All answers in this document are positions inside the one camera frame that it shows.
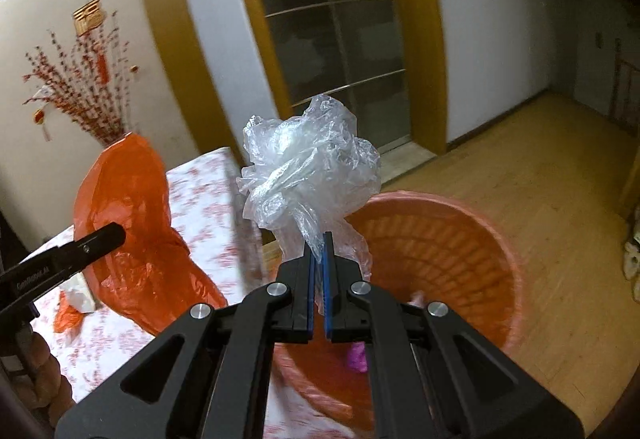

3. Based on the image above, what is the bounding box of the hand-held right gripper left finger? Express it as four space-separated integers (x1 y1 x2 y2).
54 256 317 439

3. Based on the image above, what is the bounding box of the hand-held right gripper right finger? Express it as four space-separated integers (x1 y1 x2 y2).
322 231 586 439

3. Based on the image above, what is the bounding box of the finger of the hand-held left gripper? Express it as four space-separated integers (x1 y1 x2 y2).
50 223 127 271

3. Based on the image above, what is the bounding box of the large orange plastic bag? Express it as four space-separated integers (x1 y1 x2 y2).
54 133 230 337

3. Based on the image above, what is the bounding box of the clear plastic bag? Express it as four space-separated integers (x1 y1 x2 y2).
237 94 383 282

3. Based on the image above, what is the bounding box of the orange plastic waste basket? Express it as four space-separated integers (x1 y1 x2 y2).
267 191 526 435

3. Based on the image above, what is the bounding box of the person's left hand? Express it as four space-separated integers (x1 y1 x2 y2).
19 319 77 416

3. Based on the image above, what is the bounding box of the white tissue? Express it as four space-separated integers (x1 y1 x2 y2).
60 286 98 315

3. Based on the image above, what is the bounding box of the pink wrapper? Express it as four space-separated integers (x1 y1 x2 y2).
345 291 426 372

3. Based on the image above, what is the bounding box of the red blossom branch decoration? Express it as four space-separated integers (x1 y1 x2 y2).
20 9 143 147

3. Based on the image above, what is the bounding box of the frosted glass sliding door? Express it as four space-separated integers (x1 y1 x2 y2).
222 0 416 150

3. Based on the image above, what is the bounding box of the white slipper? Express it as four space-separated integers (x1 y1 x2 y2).
623 240 640 280

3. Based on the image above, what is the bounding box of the wooden chair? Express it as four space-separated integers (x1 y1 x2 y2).
612 39 640 134

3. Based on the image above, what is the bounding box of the gold wall ornament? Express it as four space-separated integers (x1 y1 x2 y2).
72 0 108 37

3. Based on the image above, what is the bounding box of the wooden door frame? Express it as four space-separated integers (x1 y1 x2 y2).
131 0 448 158

